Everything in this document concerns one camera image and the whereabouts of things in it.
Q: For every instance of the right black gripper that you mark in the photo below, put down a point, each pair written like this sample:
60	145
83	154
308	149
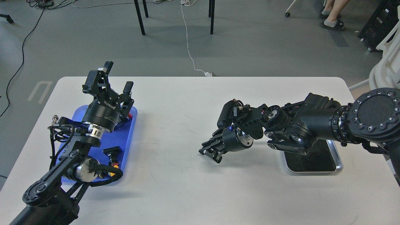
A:
229	139

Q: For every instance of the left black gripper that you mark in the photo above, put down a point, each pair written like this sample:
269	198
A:
108	109

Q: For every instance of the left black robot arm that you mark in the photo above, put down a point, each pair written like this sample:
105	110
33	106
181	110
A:
54	198

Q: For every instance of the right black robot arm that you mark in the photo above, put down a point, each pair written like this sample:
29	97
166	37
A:
372	121

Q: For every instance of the silver metal tray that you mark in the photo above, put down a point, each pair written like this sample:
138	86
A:
322	159

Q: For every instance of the white chair caster leg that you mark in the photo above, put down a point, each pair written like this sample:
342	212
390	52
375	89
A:
288	10

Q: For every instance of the person legs with sandals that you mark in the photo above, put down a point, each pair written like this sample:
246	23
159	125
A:
331	14

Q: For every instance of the white office chair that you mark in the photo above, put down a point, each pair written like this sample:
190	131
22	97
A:
385	74

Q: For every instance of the black equipment case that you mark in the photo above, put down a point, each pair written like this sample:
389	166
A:
382	21

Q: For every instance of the black push button switch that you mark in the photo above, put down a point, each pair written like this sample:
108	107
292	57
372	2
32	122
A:
112	153

